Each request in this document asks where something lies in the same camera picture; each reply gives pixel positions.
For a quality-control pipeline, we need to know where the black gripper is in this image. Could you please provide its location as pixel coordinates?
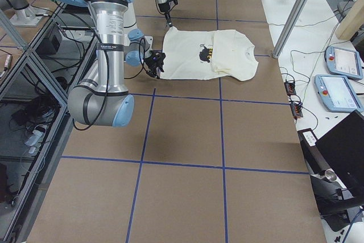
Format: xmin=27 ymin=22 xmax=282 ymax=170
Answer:
xmin=158 ymin=0 xmax=178 ymax=28
xmin=144 ymin=50 xmax=166 ymax=79

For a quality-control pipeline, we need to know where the cream long-sleeve printed shirt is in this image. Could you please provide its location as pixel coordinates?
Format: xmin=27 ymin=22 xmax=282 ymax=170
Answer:
xmin=160 ymin=27 xmax=258 ymax=81

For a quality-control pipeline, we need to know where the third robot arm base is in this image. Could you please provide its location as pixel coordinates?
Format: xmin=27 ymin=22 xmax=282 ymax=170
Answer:
xmin=1 ymin=0 xmax=48 ymax=27

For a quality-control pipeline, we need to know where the far small circuit board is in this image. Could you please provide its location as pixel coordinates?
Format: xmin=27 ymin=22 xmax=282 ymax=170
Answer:
xmin=284 ymin=81 xmax=296 ymax=96

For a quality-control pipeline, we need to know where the small circuit board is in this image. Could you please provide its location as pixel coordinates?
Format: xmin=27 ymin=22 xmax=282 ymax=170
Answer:
xmin=289 ymin=101 xmax=303 ymax=120
xmin=284 ymin=81 xmax=296 ymax=96

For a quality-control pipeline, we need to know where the white power strip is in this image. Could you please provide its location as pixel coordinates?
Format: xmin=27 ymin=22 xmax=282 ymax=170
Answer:
xmin=24 ymin=128 xmax=46 ymax=154

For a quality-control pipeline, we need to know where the near small circuit board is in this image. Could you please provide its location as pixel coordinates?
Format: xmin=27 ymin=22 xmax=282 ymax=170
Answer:
xmin=289 ymin=101 xmax=303 ymax=120

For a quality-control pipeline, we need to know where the near blue teach pendant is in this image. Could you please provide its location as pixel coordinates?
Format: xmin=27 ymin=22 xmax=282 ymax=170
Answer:
xmin=314 ymin=75 xmax=363 ymax=113

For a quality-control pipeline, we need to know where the blue teach pendant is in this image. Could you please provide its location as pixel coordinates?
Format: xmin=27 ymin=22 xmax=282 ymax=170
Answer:
xmin=314 ymin=75 xmax=363 ymax=113
xmin=325 ymin=46 xmax=363 ymax=80

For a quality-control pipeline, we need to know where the far blue teach pendant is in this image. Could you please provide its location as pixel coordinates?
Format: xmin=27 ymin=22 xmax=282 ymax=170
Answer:
xmin=325 ymin=46 xmax=363 ymax=80

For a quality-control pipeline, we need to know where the wooden beam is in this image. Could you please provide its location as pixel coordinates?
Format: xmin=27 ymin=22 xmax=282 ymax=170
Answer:
xmin=335 ymin=0 xmax=364 ymax=40

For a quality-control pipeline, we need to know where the black laptop computer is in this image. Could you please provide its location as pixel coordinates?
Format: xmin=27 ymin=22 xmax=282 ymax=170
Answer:
xmin=316 ymin=110 xmax=363 ymax=196

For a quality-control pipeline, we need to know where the black monitor stand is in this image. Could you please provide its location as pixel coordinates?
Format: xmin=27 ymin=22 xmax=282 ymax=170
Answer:
xmin=297 ymin=129 xmax=363 ymax=232

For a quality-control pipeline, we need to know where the white camera mast column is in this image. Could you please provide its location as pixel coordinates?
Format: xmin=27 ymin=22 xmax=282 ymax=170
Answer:
xmin=115 ymin=0 xmax=152 ymax=59

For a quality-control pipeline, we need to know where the aluminium frame post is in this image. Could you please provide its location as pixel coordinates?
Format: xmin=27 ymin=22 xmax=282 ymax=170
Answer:
xmin=272 ymin=0 xmax=307 ymax=59

